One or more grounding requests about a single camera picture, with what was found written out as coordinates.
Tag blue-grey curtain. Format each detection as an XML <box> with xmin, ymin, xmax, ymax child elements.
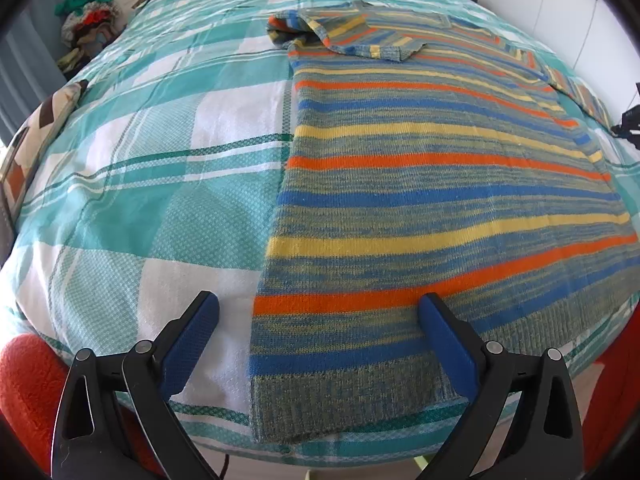
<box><xmin>0</xmin><ymin>0</ymin><xmax>67</xmax><ymax>136</ymax></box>

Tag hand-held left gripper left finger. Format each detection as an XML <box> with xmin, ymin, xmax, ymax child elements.
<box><xmin>50</xmin><ymin>290</ymin><xmax>221</xmax><ymax>480</ymax></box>

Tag teal plaid bed blanket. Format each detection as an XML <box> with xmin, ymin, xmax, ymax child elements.
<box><xmin>0</xmin><ymin>0</ymin><xmax>640</xmax><ymax>467</ymax></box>

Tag pile of colourful clothes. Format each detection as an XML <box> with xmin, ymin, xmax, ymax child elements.
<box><xmin>54</xmin><ymin>0</ymin><xmax>122</xmax><ymax>77</ymax></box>

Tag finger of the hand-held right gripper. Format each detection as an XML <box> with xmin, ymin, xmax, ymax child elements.
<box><xmin>611</xmin><ymin>106</ymin><xmax>640</xmax><ymax>149</ymax></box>

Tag brown chevron patterned pillow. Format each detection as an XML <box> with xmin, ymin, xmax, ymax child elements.
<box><xmin>0</xmin><ymin>79</ymin><xmax>90</xmax><ymax>231</ymax></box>

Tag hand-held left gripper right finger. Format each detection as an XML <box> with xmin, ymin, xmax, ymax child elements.
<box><xmin>415</xmin><ymin>293</ymin><xmax>586</xmax><ymax>480</ymax></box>

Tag striped knit sweater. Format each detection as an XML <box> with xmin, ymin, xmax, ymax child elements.
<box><xmin>247</xmin><ymin>2</ymin><xmax>640</xmax><ymax>444</ymax></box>

